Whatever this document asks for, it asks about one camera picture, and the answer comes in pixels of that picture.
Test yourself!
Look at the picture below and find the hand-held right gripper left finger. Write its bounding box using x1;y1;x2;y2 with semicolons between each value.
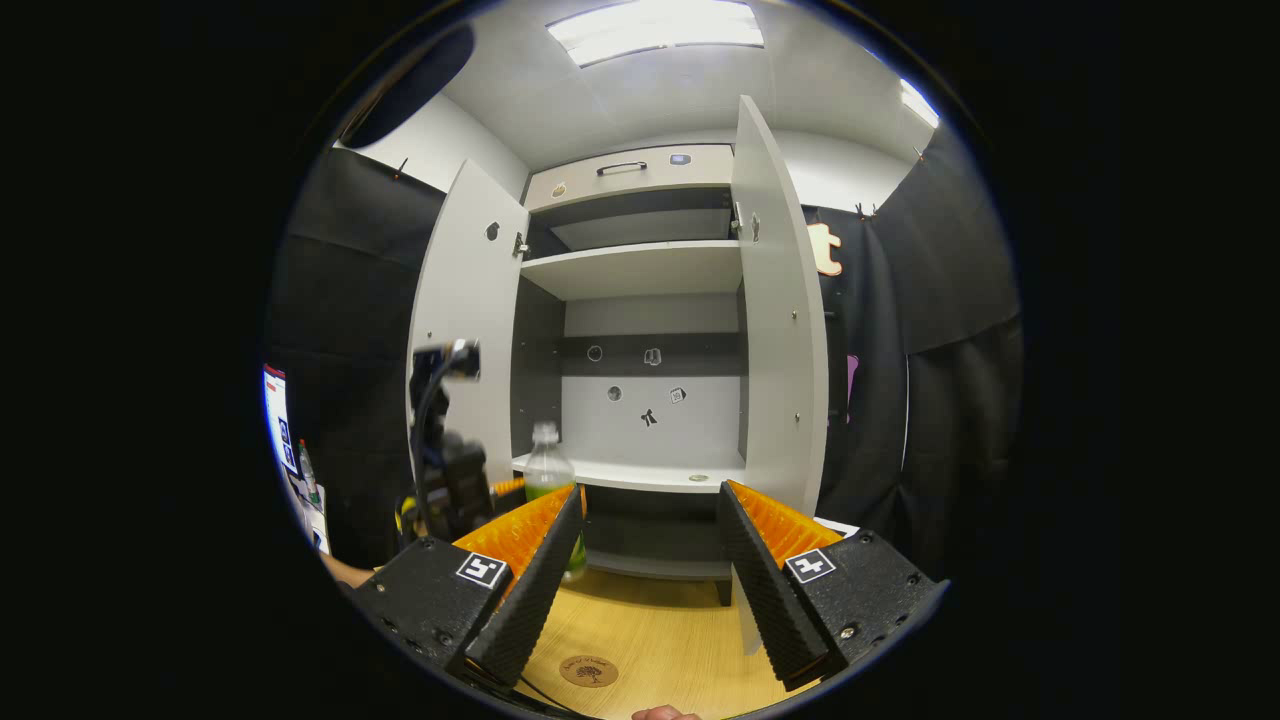
355;483;586;691

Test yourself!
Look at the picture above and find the small ceiling light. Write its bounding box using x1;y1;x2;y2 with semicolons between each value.
898;78;941;129

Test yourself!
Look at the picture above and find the round wooden coaster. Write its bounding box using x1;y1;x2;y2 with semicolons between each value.
559;655;619;688

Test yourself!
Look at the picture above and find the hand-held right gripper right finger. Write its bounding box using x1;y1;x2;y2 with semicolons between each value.
717;480;949;693

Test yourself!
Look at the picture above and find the large ceiling light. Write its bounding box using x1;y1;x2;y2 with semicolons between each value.
547;0;765;68

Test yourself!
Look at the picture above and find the small background bottle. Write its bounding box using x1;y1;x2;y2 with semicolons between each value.
297;438;323;509

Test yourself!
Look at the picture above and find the black backdrop cloth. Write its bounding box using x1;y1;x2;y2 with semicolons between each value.
265;95;1023;591

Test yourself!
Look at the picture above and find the grey cabinet drawer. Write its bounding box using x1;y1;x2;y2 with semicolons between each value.
523;145;736;213

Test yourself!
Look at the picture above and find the grey cabinet door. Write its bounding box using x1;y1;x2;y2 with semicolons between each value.
730;95;831;656
405;158;531;491

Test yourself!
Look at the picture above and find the computer monitor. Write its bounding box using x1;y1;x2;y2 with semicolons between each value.
262;363;301;479

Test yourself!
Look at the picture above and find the grey cabinet shelf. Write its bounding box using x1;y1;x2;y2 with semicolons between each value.
520;240;743;301
512;452;746;494

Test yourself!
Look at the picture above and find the stack of white papers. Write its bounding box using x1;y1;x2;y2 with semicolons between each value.
290;480;333;556

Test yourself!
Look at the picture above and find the green label plastic bottle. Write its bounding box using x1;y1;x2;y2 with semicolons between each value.
523;422;588;583

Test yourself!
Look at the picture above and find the black cable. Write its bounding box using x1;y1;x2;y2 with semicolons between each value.
515;672;601;719

